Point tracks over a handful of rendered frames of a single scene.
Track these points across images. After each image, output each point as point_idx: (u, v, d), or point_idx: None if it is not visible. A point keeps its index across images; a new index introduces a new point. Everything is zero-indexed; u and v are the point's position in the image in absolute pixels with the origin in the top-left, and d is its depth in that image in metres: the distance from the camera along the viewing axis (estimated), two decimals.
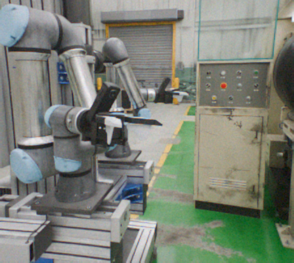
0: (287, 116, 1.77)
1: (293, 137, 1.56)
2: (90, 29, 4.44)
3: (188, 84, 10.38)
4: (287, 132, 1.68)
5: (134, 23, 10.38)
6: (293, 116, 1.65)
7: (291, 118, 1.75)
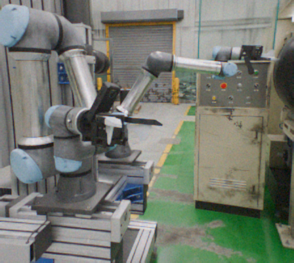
0: (287, 116, 1.77)
1: (293, 137, 1.56)
2: (90, 29, 4.44)
3: (188, 84, 10.38)
4: (287, 132, 1.68)
5: (134, 23, 10.38)
6: (293, 119, 1.65)
7: None
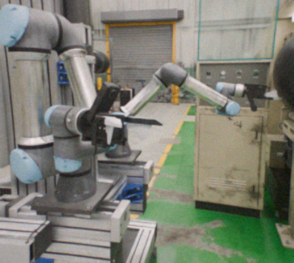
0: (287, 116, 1.77)
1: (293, 137, 1.56)
2: (90, 29, 4.44)
3: None
4: (287, 132, 1.68)
5: (134, 23, 10.38)
6: None
7: None
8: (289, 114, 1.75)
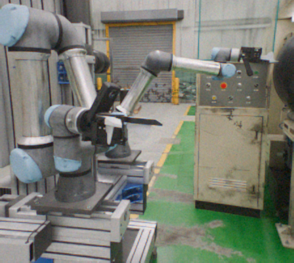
0: (287, 116, 1.77)
1: (293, 137, 1.56)
2: (90, 29, 4.44)
3: (188, 84, 10.38)
4: (287, 132, 1.68)
5: (134, 23, 10.38)
6: None
7: None
8: (289, 114, 1.75)
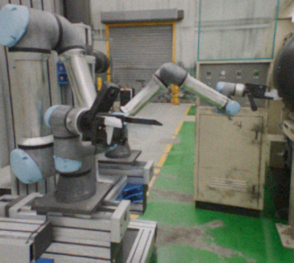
0: (287, 116, 1.77)
1: (293, 137, 1.56)
2: (90, 29, 4.44)
3: None
4: (287, 132, 1.68)
5: (134, 23, 10.38)
6: None
7: (289, 114, 1.75)
8: None
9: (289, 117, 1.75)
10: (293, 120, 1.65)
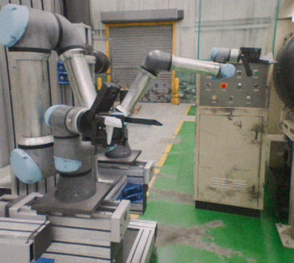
0: (287, 116, 1.77)
1: (293, 137, 1.56)
2: (90, 29, 4.44)
3: (188, 84, 10.38)
4: (287, 132, 1.68)
5: (134, 23, 10.38)
6: None
7: (289, 113, 1.75)
8: None
9: (289, 116, 1.75)
10: (293, 119, 1.65)
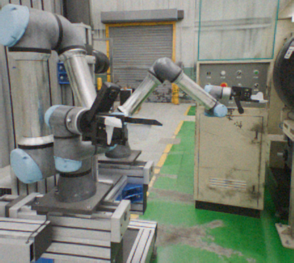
0: (287, 116, 1.77)
1: (293, 137, 1.56)
2: (90, 29, 4.44)
3: None
4: (287, 132, 1.68)
5: (134, 23, 10.38)
6: (293, 117, 1.65)
7: None
8: None
9: None
10: None
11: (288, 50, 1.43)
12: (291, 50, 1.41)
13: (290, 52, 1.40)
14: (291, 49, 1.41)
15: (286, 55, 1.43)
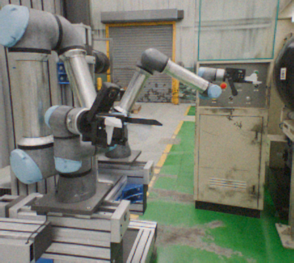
0: (287, 116, 1.77)
1: (293, 137, 1.56)
2: (90, 29, 4.44)
3: None
4: (287, 132, 1.68)
5: (134, 23, 10.38)
6: None
7: None
8: (291, 112, 1.75)
9: None
10: None
11: (281, 71, 1.45)
12: (283, 71, 1.43)
13: (284, 73, 1.43)
14: (284, 70, 1.43)
15: (281, 77, 1.45)
